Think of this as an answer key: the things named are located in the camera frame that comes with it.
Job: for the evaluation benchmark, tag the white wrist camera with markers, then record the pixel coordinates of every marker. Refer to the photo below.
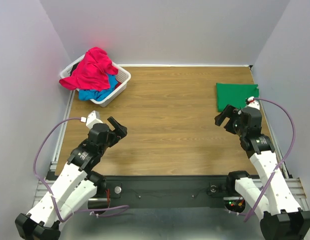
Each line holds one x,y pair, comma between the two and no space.
252,103
93,118

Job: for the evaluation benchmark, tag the folded green t shirt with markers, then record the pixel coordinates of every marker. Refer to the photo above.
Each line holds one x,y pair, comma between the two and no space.
234,94

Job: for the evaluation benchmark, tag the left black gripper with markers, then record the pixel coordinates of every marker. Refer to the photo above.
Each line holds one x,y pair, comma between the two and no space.
121,132

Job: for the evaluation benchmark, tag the white plastic laundry basket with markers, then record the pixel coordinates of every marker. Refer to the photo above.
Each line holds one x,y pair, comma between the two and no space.
122,76

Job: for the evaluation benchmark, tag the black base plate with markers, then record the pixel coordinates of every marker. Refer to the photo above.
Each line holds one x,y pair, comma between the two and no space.
181,191

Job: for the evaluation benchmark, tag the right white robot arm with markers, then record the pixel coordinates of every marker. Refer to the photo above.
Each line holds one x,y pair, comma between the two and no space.
280,215

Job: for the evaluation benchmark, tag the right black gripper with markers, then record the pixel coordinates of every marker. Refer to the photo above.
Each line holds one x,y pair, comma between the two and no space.
230,120

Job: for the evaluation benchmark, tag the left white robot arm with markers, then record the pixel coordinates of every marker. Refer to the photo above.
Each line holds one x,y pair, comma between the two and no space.
75,185

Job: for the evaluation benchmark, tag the black garment in basket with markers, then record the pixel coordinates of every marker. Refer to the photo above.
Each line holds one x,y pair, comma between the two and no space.
73,68

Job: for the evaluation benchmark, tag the blue t shirt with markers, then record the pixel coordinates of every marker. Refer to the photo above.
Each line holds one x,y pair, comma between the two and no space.
85,95

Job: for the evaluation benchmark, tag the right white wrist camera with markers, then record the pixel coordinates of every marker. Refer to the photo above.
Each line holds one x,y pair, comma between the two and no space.
252,103

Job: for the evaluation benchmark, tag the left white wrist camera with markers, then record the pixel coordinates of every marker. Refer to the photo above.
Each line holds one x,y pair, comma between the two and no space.
93,118

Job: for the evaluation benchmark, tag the pink red t shirt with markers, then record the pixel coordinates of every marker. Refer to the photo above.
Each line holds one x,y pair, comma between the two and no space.
92,72

